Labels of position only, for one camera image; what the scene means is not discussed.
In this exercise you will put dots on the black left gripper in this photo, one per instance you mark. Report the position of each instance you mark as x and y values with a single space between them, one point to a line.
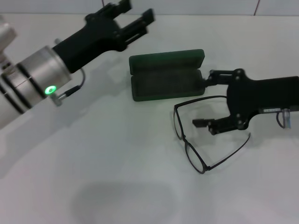
93 37

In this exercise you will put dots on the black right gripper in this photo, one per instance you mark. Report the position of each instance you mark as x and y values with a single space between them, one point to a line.
252 95

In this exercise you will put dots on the black glasses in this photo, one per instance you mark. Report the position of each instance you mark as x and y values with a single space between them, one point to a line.
183 137

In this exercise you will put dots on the green glasses case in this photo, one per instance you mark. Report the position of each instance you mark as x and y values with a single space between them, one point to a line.
163 63

